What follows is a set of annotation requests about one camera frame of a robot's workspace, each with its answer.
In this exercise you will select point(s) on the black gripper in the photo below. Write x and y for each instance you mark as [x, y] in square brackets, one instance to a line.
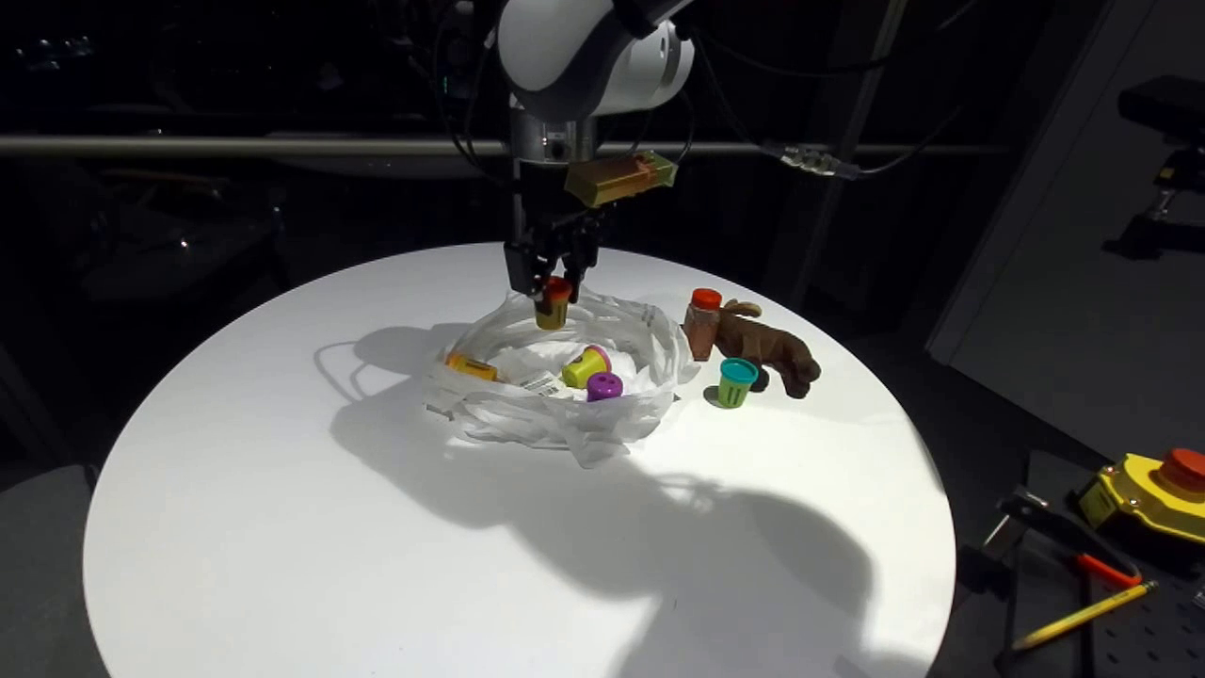
[551, 220]

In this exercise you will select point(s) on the orange-lid yellow play dough tub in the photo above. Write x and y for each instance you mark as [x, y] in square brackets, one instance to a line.
[556, 307]

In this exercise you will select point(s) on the red-lid brown jar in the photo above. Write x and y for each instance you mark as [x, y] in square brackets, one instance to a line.
[700, 327]

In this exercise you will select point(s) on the teal-lid play dough tub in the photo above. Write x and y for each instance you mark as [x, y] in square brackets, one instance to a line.
[740, 377]

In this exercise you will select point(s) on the brown plush dog toy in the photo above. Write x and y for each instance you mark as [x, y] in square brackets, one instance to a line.
[772, 350]

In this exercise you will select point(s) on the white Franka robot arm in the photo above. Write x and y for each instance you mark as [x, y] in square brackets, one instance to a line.
[590, 59]

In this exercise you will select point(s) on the white plastic bag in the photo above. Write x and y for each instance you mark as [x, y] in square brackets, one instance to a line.
[541, 419]

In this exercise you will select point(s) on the yellow toy bottle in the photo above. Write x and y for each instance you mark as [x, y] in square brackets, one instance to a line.
[469, 367]

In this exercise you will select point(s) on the horizontal metal railing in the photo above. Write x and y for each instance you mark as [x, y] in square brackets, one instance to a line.
[249, 145]

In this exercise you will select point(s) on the black hand tool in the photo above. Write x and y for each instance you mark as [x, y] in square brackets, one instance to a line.
[1021, 510]

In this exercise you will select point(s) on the black equipment stand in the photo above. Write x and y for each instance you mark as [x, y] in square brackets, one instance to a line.
[1167, 165]

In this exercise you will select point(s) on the yellow pencil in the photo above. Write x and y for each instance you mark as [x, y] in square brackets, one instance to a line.
[1083, 614]

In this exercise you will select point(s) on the yellow emergency stop button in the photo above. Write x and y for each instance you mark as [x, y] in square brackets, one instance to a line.
[1151, 493]

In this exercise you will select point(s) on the yellow tool on right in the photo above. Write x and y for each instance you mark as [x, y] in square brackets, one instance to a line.
[1129, 628]

